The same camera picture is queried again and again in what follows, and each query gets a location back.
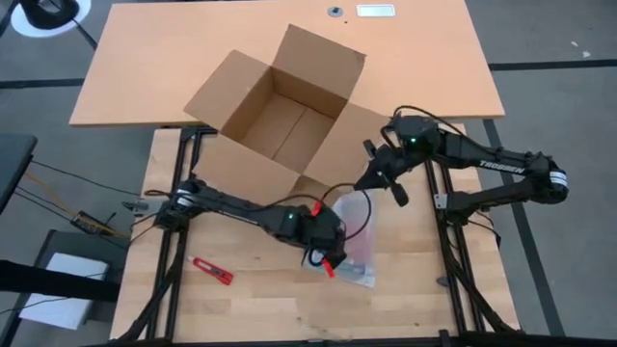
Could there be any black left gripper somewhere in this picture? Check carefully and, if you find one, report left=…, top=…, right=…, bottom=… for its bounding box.
left=298, top=205, right=349, bottom=264

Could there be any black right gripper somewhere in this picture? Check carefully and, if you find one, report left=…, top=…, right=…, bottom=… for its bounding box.
left=354, top=138, right=412, bottom=192

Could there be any white plastic bag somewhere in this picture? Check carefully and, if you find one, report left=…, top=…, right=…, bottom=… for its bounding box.
left=308, top=192, right=378, bottom=289

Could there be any brown cardboard box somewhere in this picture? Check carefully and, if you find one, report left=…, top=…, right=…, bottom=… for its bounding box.
left=182, top=22, right=390, bottom=206

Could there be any red box cutter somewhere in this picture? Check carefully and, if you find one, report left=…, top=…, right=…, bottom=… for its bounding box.
left=186, top=255, right=235, bottom=286

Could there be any black power adapter box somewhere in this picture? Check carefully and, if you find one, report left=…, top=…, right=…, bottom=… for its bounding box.
left=70, top=210, right=118, bottom=237

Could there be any tan wooden desk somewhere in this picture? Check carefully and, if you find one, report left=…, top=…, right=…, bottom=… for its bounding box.
left=68, top=0, right=506, bottom=127

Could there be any black cart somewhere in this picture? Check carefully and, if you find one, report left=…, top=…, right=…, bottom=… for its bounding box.
left=0, top=229, right=131, bottom=347

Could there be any black flat bar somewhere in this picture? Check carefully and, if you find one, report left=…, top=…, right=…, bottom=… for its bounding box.
left=0, top=259, right=121, bottom=304

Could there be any black side table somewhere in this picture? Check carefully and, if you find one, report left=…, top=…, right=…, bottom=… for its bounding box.
left=0, top=132, right=39, bottom=216

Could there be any white round floor disc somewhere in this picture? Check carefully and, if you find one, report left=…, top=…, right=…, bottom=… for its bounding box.
left=10, top=0, right=93, bottom=39

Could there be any black looped cable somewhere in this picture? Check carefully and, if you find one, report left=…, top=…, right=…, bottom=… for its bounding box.
left=320, top=181, right=373, bottom=242

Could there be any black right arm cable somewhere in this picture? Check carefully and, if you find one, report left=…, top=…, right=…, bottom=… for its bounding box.
left=392, top=104, right=467, bottom=139

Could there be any white desk cable plate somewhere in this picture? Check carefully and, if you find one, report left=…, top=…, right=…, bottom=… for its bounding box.
left=356, top=3, right=397, bottom=18

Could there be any yellow cable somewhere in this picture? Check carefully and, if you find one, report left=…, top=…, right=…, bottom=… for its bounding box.
left=23, top=171, right=117, bottom=236

